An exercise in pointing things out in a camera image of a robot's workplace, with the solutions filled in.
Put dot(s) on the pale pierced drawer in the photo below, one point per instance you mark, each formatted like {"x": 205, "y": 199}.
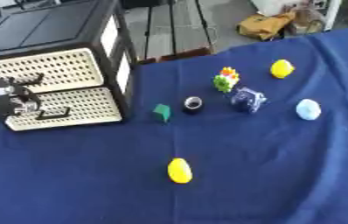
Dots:
{"x": 65, "y": 68}
{"x": 88, "y": 108}

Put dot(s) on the black cabinet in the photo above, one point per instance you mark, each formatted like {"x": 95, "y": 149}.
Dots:
{"x": 54, "y": 26}

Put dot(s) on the green block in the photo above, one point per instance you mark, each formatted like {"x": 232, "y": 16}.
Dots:
{"x": 162, "y": 112}

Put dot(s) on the black tripod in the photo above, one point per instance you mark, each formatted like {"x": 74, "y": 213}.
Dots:
{"x": 172, "y": 29}

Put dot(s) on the yellow oval toy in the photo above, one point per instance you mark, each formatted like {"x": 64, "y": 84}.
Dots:
{"x": 179, "y": 171}

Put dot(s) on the black tape roll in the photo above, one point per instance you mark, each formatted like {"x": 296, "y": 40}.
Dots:
{"x": 193, "y": 105}

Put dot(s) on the dark blue clear toy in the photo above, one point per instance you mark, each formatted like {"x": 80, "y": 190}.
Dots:
{"x": 247, "y": 100}

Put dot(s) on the yellow bag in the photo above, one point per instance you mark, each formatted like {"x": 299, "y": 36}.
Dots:
{"x": 263, "y": 24}

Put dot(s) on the yellow toy lemon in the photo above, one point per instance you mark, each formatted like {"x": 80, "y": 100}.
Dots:
{"x": 281, "y": 69}

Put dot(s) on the light blue round toy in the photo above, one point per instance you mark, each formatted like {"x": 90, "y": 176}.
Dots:
{"x": 308, "y": 109}

